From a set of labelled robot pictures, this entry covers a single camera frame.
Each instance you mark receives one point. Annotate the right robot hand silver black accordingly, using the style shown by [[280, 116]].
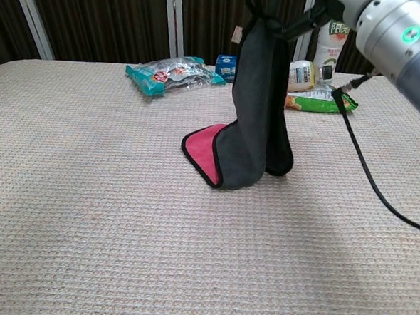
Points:
[[329, 9]]

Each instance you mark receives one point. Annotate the pink black-edged cloth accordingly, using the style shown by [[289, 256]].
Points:
[[255, 114]]

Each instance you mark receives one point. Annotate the right robot arm grey-blue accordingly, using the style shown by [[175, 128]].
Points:
[[406, 44]]

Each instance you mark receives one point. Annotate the white drink bottle yellow cap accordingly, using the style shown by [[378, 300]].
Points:
[[330, 54]]

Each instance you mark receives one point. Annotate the orange label bottle black cap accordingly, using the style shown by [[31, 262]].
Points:
[[302, 75]]

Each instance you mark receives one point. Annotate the green snack package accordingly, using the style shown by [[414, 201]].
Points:
[[313, 103]]

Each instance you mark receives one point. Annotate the blue cookie package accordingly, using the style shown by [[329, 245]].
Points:
[[225, 67]]

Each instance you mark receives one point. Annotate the teal and silver snack bag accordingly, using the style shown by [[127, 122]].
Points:
[[168, 74]]

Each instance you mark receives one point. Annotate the beige woven tablecloth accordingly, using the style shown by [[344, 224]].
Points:
[[121, 212]]

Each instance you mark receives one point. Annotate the silver partition post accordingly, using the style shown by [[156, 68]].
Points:
[[31, 16], [304, 42], [173, 19]]

